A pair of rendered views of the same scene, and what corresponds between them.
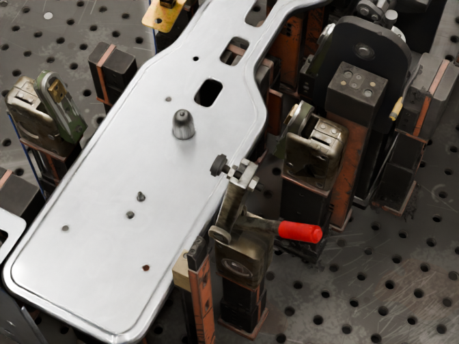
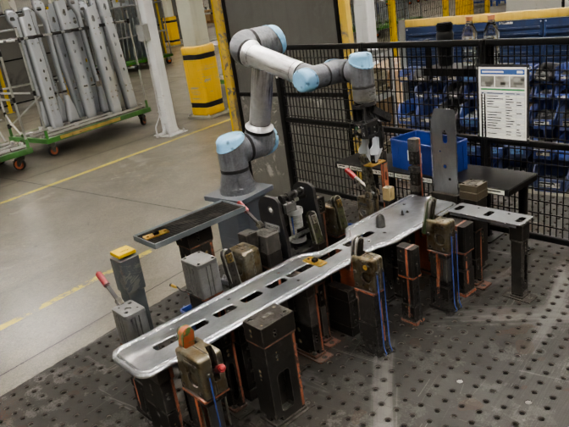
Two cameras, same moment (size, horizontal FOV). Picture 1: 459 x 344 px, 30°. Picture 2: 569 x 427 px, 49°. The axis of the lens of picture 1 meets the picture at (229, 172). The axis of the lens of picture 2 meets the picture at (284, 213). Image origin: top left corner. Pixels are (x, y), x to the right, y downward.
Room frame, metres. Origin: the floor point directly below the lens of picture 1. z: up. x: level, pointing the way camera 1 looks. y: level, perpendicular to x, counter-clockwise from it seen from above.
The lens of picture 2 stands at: (2.70, 0.52, 1.87)
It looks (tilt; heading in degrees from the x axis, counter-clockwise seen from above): 21 degrees down; 202
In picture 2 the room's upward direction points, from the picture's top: 8 degrees counter-clockwise
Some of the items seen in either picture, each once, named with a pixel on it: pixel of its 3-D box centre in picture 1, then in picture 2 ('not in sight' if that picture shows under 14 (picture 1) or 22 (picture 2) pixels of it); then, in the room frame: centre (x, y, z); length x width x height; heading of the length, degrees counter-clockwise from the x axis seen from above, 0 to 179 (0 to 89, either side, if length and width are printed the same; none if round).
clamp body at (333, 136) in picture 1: (310, 192); (335, 248); (0.61, -0.13, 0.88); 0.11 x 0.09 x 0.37; 62
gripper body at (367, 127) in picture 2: not in sight; (365, 119); (0.72, 0.06, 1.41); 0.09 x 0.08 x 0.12; 156
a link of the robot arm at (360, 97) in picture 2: not in sight; (365, 94); (0.71, 0.06, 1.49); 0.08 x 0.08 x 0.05
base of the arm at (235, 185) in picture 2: not in sight; (236, 179); (0.52, -0.54, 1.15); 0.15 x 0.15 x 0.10
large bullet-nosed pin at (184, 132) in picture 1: (183, 124); (380, 222); (0.66, 0.07, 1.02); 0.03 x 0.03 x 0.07
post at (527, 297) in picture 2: not in sight; (519, 260); (0.59, 0.53, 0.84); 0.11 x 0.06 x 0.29; 62
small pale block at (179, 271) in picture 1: (195, 311); (391, 230); (0.42, 0.05, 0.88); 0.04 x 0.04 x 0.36; 62
